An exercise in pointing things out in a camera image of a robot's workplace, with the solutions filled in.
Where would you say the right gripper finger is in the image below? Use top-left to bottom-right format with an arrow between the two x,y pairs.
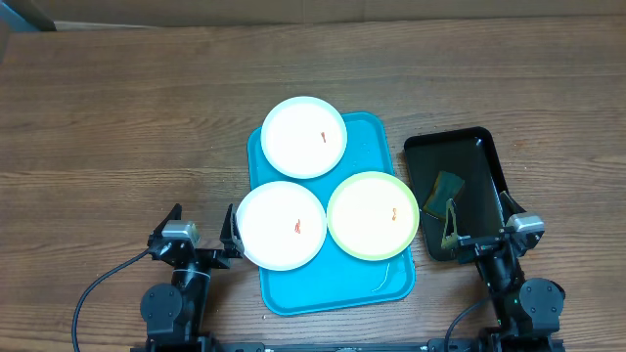
441,198 -> 459,249
499,191 -> 526,230

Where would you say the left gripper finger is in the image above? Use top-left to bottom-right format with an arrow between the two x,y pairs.
220,204 -> 244,258
152,203 -> 182,236

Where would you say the green yellow sponge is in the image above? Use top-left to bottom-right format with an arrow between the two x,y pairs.
423,171 -> 466,219

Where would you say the white plate green rim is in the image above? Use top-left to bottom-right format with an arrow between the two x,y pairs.
327,171 -> 420,261

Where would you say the white plate blue rim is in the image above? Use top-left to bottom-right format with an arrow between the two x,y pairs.
260,96 -> 347,179

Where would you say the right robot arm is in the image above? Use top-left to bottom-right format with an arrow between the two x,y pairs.
441,192 -> 565,352

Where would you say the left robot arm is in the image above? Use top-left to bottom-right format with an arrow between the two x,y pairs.
140,203 -> 244,351

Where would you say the black rectangular tray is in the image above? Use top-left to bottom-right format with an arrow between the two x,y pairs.
404,127 -> 508,262

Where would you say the teal plastic tray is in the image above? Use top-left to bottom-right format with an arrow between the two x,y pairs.
259,111 -> 416,316

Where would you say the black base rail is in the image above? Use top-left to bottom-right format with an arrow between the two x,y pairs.
129,336 -> 566,352

